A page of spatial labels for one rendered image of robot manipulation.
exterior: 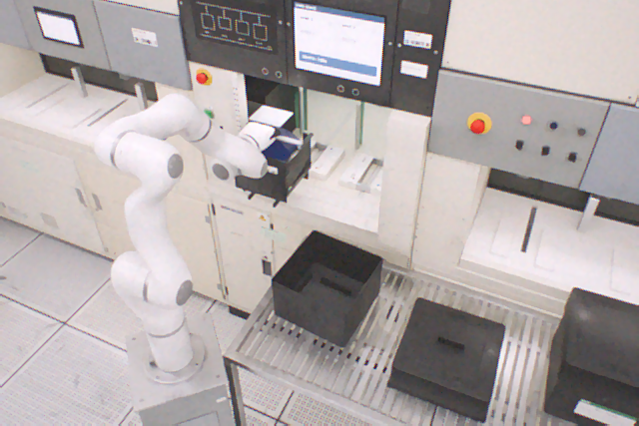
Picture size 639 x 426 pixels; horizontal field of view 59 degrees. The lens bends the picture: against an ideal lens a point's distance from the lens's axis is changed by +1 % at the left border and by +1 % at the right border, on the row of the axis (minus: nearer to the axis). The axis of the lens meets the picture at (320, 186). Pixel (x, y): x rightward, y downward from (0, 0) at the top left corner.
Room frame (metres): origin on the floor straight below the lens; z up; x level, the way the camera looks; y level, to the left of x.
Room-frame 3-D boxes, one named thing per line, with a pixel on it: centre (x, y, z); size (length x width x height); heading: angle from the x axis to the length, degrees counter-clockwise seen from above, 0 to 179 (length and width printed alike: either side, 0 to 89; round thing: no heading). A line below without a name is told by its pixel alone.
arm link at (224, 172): (1.40, 0.27, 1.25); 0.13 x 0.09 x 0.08; 155
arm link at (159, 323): (1.04, 0.49, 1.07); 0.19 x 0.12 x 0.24; 65
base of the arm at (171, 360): (1.02, 0.46, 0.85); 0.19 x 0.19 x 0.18
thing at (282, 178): (1.63, 0.17, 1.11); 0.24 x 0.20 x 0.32; 65
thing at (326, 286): (1.24, -0.03, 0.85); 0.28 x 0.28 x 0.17; 60
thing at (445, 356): (1.00, -0.39, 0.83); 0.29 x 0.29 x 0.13; 67
